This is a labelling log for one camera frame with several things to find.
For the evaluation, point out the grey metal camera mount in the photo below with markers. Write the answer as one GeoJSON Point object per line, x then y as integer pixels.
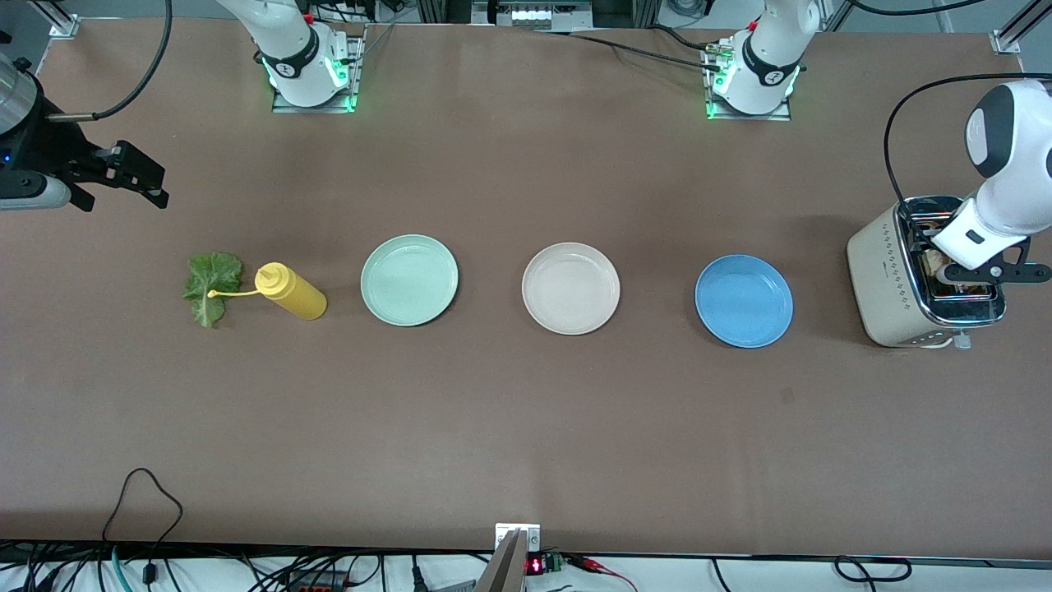
{"type": "Point", "coordinates": [505, 567]}

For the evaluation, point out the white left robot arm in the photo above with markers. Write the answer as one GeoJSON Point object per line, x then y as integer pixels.
{"type": "Point", "coordinates": [1011, 197]}

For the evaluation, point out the beige chrome toaster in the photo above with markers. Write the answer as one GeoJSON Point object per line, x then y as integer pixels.
{"type": "Point", "coordinates": [883, 279]}

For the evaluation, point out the aluminium frame profile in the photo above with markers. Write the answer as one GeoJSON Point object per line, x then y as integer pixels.
{"type": "Point", "coordinates": [62, 26]}
{"type": "Point", "coordinates": [1004, 41]}

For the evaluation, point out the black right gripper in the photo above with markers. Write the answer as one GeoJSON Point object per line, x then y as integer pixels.
{"type": "Point", "coordinates": [48, 146]}

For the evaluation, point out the green lettuce leaf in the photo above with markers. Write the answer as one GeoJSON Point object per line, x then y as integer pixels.
{"type": "Point", "coordinates": [212, 284]}

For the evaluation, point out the beige plate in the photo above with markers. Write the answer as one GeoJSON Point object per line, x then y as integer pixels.
{"type": "Point", "coordinates": [570, 288]}

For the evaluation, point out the toasted bread slice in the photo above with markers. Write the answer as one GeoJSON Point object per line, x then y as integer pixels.
{"type": "Point", "coordinates": [934, 261]}
{"type": "Point", "coordinates": [974, 288]}

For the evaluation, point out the blue plate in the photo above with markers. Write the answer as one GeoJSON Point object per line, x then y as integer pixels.
{"type": "Point", "coordinates": [744, 301]}

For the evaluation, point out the yellow mustard squeeze bottle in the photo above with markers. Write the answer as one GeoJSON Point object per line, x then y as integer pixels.
{"type": "Point", "coordinates": [297, 298]}

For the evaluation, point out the red digit display module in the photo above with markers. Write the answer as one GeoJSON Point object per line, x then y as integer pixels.
{"type": "Point", "coordinates": [536, 565]}

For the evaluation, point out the white power strip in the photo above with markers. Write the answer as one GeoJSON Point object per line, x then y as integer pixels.
{"type": "Point", "coordinates": [530, 15]}

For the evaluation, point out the pale green plate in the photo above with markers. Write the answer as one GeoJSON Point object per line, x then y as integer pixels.
{"type": "Point", "coordinates": [409, 279]}

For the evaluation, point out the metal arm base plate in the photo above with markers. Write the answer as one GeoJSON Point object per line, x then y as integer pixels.
{"type": "Point", "coordinates": [312, 108]}
{"type": "Point", "coordinates": [748, 117]}

